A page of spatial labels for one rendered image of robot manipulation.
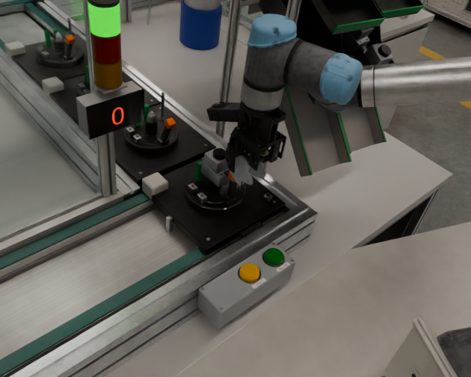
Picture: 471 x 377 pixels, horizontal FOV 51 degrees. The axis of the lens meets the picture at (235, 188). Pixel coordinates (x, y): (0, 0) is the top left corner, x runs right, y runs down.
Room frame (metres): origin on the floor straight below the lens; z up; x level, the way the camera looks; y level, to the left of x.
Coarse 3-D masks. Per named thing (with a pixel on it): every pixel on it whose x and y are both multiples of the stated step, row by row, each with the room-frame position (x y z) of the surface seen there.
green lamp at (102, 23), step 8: (88, 8) 0.76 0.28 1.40; (96, 8) 0.75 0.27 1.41; (104, 8) 0.75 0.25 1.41; (112, 8) 0.76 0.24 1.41; (96, 16) 0.75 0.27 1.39; (104, 16) 0.75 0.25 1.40; (112, 16) 0.76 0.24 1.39; (96, 24) 0.75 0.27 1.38; (104, 24) 0.75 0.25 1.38; (112, 24) 0.76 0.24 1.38; (96, 32) 0.75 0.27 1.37; (104, 32) 0.75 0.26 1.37; (112, 32) 0.76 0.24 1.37
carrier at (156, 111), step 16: (144, 112) 1.04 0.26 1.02; (160, 112) 1.13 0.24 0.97; (128, 128) 0.99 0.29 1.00; (144, 128) 1.02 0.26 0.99; (160, 128) 1.03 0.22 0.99; (176, 128) 1.04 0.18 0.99; (192, 128) 1.08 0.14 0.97; (128, 144) 0.95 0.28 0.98; (144, 144) 0.95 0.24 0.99; (160, 144) 0.96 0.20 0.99; (176, 144) 1.00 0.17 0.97; (192, 144) 1.01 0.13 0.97; (208, 144) 1.02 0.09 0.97; (128, 160) 0.90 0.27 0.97; (144, 160) 0.91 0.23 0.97; (160, 160) 0.92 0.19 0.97; (176, 160) 0.93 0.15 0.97; (192, 160) 0.96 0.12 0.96; (144, 176) 0.86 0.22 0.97
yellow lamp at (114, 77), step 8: (96, 64) 0.75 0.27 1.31; (104, 64) 0.75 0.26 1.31; (112, 64) 0.76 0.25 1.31; (120, 64) 0.77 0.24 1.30; (96, 72) 0.75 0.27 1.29; (104, 72) 0.75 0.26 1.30; (112, 72) 0.75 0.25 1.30; (120, 72) 0.77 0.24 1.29; (96, 80) 0.75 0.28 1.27; (104, 80) 0.75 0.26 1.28; (112, 80) 0.75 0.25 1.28; (120, 80) 0.77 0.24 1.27; (104, 88) 0.75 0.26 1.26; (112, 88) 0.75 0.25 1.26
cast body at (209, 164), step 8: (208, 152) 0.84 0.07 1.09; (216, 152) 0.83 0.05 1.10; (224, 152) 0.84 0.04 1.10; (208, 160) 0.83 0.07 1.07; (216, 160) 0.82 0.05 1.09; (224, 160) 0.82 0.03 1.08; (208, 168) 0.83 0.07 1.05; (216, 168) 0.81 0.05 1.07; (224, 168) 0.82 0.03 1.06; (208, 176) 0.82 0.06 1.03; (216, 176) 0.81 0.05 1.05; (224, 176) 0.81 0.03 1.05; (216, 184) 0.80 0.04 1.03; (224, 184) 0.81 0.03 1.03
